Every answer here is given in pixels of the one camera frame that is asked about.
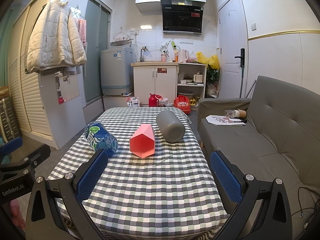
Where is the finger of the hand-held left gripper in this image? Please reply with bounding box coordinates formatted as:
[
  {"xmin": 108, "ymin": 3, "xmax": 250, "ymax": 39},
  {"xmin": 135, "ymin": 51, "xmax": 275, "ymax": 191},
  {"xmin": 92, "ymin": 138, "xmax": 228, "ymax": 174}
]
[
  {"xmin": 0, "ymin": 136, "xmax": 23, "ymax": 164},
  {"xmin": 0, "ymin": 143, "xmax": 51, "ymax": 180}
]

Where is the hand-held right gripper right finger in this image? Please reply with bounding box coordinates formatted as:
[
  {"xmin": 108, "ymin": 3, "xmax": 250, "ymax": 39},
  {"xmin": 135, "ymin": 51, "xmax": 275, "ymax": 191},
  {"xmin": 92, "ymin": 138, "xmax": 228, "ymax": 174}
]
[{"xmin": 210, "ymin": 150, "xmax": 298, "ymax": 240}]

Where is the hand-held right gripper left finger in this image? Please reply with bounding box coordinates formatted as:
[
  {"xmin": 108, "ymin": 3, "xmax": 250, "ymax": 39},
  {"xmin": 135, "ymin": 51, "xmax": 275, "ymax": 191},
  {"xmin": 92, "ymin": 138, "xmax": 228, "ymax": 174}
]
[{"xmin": 26, "ymin": 148, "xmax": 109, "ymax": 240}]

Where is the pink hexagonal cup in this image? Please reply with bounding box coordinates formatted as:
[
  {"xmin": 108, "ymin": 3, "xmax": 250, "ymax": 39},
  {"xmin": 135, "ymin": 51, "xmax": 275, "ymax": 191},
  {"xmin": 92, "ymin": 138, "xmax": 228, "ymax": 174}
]
[{"xmin": 129, "ymin": 123, "xmax": 156, "ymax": 159}]

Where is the grey cup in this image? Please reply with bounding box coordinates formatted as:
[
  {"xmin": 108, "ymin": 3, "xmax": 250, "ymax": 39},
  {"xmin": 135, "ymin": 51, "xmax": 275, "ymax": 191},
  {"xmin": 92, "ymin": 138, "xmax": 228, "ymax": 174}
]
[{"xmin": 156, "ymin": 110, "xmax": 186, "ymax": 144}]

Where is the person's left hand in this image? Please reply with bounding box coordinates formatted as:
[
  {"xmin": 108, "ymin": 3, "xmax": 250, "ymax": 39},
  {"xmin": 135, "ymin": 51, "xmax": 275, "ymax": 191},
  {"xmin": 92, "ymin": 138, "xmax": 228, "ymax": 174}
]
[{"xmin": 10, "ymin": 198, "xmax": 27, "ymax": 231}]

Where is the grey ribbed suitcase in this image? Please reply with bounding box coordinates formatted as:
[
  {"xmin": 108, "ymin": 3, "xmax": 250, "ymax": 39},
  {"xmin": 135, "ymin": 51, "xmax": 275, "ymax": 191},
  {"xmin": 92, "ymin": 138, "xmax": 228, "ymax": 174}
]
[{"xmin": 0, "ymin": 97, "xmax": 21, "ymax": 141}]

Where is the green blue soda can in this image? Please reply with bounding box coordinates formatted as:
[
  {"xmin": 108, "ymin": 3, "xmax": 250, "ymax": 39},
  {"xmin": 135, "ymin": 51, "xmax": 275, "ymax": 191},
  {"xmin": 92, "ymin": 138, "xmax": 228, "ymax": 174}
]
[{"xmin": 84, "ymin": 121, "xmax": 119, "ymax": 157}]

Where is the white slatted wardrobe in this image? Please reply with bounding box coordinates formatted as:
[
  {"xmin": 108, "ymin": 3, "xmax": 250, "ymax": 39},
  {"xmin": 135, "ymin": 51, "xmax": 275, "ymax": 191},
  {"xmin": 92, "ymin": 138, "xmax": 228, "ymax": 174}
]
[{"xmin": 7, "ymin": 0, "xmax": 87, "ymax": 151}]

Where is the printed paper sheet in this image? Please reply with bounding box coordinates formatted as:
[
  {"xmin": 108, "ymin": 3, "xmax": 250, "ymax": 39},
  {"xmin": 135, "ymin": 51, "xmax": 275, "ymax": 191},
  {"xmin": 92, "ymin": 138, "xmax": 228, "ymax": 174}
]
[{"xmin": 205, "ymin": 115, "xmax": 247, "ymax": 126}]

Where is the checkered tablecloth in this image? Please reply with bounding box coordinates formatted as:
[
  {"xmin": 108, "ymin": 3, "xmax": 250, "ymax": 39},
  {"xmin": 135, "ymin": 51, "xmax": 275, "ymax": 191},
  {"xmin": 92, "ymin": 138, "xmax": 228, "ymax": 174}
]
[{"xmin": 46, "ymin": 107, "xmax": 231, "ymax": 240}]

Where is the grey sofa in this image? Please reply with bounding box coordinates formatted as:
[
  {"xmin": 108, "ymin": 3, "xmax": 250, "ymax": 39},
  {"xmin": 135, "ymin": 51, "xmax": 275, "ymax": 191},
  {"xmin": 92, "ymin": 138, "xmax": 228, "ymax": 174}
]
[{"xmin": 197, "ymin": 75, "xmax": 319, "ymax": 221}]

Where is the wardrobe mirror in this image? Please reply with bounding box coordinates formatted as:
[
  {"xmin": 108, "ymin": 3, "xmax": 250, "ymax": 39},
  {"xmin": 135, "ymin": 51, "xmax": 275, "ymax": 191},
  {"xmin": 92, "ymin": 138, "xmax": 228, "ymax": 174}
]
[{"xmin": 54, "ymin": 72, "xmax": 81, "ymax": 105}]

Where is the white base box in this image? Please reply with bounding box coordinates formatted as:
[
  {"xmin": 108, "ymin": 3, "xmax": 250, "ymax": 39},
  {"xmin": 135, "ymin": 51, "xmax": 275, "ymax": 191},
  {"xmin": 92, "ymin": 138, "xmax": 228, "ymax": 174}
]
[{"xmin": 102, "ymin": 95, "xmax": 133, "ymax": 111}]

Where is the white plastic bag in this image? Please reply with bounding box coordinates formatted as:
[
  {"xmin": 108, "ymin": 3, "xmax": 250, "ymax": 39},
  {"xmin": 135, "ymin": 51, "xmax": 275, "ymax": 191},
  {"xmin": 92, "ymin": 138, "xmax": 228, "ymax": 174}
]
[{"xmin": 126, "ymin": 96, "xmax": 141, "ymax": 108}]

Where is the red shopping bag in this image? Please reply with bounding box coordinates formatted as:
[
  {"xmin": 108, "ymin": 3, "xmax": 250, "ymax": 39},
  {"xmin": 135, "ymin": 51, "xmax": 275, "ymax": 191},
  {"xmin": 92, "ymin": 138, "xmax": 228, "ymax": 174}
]
[{"xmin": 174, "ymin": 95, "xmax": 192, "ymax": 114}]

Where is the metal basin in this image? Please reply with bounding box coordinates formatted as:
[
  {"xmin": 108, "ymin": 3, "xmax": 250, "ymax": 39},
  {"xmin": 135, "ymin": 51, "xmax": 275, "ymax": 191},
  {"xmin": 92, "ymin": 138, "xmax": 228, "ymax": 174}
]
[{"xmin": 178, "ymin": 90, "xmax": 194, "ymax": 101}]

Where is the white open shelf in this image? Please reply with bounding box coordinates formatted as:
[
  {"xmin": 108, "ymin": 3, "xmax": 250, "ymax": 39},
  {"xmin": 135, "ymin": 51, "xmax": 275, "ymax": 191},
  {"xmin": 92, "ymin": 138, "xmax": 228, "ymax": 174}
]
[{"xmin": 177, "ymin": 63, "xmax": 208, "ymax": 101}]

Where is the green plant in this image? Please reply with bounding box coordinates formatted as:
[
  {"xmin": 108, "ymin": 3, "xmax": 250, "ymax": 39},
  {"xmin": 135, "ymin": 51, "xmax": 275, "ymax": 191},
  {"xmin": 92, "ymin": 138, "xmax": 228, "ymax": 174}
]
[{"xmin": 207, "ymin": 65, "xmax": 221, "ymax": 84}]

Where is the grey washing machine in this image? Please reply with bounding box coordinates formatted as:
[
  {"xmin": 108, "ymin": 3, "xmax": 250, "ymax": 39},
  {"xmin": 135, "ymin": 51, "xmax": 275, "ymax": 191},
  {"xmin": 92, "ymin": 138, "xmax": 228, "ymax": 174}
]
[{"xmin": 100, "ymin": 47, "xmax": 134, "ymax": 96}]

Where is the white sink cabinet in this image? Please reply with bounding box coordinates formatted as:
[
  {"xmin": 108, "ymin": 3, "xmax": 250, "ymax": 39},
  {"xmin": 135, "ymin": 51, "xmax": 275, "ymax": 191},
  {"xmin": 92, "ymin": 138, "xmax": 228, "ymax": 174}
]
[{"xmin": 131, "ymin": 62, "xmax": 179, "ymax": 106}]

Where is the white puffer jacket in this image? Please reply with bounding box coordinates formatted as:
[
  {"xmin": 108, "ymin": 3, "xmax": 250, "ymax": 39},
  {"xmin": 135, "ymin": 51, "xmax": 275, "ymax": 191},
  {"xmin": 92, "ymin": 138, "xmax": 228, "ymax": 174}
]
[{"xmin": 26, "ymin": 0, "xmax": 88, "ymax": 74}]

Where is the frosted glass sliding door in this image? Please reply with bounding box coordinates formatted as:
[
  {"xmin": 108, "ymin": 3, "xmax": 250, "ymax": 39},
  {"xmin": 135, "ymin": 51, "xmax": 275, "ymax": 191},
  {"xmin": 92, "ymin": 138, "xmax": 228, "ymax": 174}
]
[{"xmin": 82, "ymin": 0, "xmax": 112, "ymax": 103}]

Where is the yellow plastic bag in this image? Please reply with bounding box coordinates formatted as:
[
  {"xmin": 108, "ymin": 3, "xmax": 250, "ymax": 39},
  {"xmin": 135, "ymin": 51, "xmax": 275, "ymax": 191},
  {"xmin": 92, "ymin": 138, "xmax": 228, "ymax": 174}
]
[{"xmin": 196, "ymin": 52, "xmax": 221, "ymax": 70}]

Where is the black door lock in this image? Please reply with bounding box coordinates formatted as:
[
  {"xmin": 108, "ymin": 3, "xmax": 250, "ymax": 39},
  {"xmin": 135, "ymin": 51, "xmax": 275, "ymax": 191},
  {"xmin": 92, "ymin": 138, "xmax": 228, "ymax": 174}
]
[{"xmin": 235, "ymin": 48, "xmax": 246, "ymax": 68}]

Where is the white electric kettle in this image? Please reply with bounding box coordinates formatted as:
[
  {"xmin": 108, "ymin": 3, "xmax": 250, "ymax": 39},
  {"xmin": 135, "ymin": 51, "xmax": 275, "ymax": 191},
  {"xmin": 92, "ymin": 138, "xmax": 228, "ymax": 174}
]
[{"xmin": 178, "ymin": 49, "xmax": 189, "ymax": 63}]

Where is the pink towel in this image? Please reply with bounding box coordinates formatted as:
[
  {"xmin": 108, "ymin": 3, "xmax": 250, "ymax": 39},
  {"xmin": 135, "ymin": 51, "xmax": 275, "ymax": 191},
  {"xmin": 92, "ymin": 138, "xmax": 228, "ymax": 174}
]
[{"xmin": 76, "ymin": 18, "xmax": 87, "ymax": 47}]

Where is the white door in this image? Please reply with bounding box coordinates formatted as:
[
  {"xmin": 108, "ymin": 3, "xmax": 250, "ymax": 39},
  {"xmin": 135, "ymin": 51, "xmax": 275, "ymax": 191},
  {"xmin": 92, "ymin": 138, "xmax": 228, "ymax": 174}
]
[{"xmin": 218, "ymin": 0, "xmax": 249, "ymax": 99}]

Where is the black range hood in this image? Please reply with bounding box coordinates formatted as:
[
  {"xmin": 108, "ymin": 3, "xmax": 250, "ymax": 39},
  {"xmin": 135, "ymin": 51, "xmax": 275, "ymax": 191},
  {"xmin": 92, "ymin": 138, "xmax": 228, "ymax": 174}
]
[{"xmin": 160, "ymin": 0, "xmax": 204, "ymax": 35}]

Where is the black floor cable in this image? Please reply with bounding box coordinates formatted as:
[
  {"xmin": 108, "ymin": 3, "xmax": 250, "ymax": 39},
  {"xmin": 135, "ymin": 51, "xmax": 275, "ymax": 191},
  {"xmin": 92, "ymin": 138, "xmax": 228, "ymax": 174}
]
[{"xmin": 291, "ymin": 187, "xmax": 318, "ymax": 231}]

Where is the wire clothes hanger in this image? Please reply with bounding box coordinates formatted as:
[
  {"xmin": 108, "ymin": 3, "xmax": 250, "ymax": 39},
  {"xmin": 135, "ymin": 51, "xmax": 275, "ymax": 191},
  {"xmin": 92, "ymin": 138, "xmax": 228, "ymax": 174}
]
[{"xmin": 111, "ymin": 27, "xmax": 133, "ymax": 43}]

